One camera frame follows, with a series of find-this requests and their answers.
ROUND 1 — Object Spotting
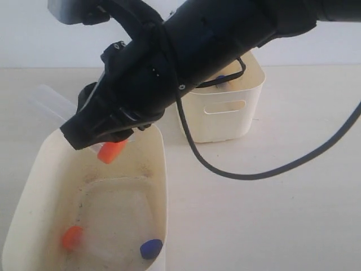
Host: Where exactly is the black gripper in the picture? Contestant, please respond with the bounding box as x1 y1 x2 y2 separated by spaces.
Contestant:
60 39 202 150

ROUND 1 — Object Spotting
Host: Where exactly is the orange-capped clear tube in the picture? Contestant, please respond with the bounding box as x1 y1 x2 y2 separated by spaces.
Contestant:
28 85 130 164
61 225 83 251

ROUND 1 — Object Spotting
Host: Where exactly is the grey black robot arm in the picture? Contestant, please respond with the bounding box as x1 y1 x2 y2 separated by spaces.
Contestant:
60 1 360 150

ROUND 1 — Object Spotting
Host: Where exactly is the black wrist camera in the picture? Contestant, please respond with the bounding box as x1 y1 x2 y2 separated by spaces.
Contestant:
47 0 111 25

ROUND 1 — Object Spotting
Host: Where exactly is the black cable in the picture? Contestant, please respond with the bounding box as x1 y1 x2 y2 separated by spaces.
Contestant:
95 0 361 180

